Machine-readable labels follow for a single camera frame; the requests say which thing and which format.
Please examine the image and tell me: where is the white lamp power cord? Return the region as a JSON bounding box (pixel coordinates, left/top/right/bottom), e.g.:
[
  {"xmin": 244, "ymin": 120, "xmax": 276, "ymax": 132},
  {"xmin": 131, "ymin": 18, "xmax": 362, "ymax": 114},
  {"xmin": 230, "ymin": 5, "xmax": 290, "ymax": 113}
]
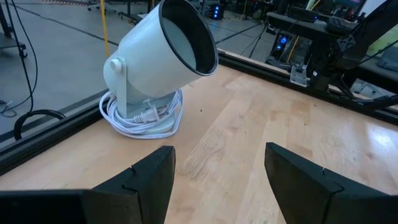
[{"xmin": 98, "ymin": 88, "xmax": 185, "ymax": 140}]

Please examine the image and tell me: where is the black cable loop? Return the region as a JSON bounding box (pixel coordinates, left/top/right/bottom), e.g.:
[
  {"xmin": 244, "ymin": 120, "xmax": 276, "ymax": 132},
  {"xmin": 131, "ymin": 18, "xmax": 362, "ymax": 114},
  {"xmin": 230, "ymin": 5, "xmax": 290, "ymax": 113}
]
[{"xmin": 12, "ymin": 109, "xmax": 67, "ymax": 142}]

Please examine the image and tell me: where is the black side table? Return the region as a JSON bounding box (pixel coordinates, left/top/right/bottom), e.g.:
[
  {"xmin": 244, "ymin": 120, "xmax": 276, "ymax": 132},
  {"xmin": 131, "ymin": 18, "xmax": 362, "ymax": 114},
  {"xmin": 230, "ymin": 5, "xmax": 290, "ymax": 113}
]
[{"xmin": 266, "ymin": 6, "xmax": 346, "ymax": 40}]

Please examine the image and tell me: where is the black computer with blue lights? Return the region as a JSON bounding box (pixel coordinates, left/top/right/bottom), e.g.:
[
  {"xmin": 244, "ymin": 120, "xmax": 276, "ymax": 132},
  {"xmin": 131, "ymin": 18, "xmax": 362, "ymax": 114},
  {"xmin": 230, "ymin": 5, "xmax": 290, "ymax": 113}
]
[
  {"xmin": 209, "ymin": 3, "xmax": 226, "ymax": 21},
  {"xmin": 273, "ymin": 32, "xmax": 292, "ymax": 54}
]

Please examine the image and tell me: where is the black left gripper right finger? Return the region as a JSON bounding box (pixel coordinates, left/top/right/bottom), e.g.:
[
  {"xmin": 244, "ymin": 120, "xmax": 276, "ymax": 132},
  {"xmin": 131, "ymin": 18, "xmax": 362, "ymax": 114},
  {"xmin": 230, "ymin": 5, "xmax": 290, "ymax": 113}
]
[{"xmin": 264, "ymin": 142, "xmax": 398, "ymax": 224}]

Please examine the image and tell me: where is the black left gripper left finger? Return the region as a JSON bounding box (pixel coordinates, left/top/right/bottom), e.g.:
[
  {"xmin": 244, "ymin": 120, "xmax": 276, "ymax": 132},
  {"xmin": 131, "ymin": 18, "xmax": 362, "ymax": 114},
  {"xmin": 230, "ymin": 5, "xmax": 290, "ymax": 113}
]
[{"xmin": 0, "ymin": 145, "xmax": 177, "ymax": 224}]

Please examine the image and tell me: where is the black aluminium table frame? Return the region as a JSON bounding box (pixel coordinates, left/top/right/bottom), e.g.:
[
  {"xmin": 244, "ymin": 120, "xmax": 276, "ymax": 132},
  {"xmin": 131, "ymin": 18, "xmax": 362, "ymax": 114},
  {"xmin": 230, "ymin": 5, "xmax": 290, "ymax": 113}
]
[{"xmin": 0, "ymin": 48, "xmax": 398, "ymax": 177}]

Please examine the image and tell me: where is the yellow hanging cable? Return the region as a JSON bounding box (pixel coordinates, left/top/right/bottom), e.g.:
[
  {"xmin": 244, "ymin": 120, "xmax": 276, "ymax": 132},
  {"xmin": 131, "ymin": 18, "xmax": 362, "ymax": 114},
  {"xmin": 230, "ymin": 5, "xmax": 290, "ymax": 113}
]
[{"xmin": 99, "ymin": 0, "xmax": 111, "ymax": 59}]

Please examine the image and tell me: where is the white spotlight lamp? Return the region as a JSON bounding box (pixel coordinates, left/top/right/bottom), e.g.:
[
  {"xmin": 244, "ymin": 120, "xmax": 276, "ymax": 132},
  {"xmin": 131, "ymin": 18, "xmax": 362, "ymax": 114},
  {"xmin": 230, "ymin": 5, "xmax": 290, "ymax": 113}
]
[{"xmin": 103, "ymin": 0, "xmax": 220, "ymax": 135}]

